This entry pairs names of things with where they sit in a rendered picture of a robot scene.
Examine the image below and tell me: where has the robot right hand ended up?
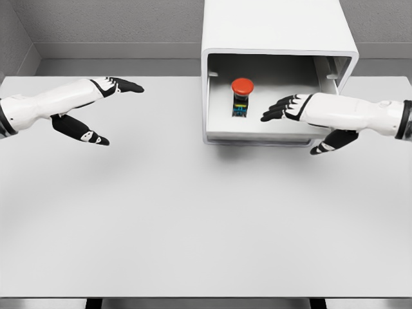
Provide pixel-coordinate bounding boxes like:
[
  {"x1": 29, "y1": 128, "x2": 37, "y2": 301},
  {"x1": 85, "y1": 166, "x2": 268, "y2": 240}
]
[{"x1": 259, "y1": 92, "x2": 362, "y2": 156}]

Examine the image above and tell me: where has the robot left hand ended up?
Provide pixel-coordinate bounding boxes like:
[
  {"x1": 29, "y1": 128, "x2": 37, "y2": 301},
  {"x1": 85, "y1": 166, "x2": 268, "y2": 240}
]
[{"x1": 47, "y1": 76, "x2": 145, "y2": 147}]

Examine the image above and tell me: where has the white tabletop storage cabinet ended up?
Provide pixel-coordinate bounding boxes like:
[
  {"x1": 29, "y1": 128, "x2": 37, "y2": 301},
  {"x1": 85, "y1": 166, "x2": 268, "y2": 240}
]
[{"x1": 200, "y1": 0, "x2": 360, "y2": 148}]

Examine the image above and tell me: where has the white cabinet drawer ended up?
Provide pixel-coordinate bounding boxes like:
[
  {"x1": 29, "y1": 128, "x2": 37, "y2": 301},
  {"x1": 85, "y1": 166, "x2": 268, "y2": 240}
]
[{"x1": 205, "y1": 75, "x2": 341, "y2": 144}]

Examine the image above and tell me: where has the red button load switch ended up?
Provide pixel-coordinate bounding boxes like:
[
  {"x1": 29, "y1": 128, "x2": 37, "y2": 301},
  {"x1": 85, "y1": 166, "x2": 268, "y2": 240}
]
[{"x1": 230, "y1": 77, "x2": 255, "y2": 118}]

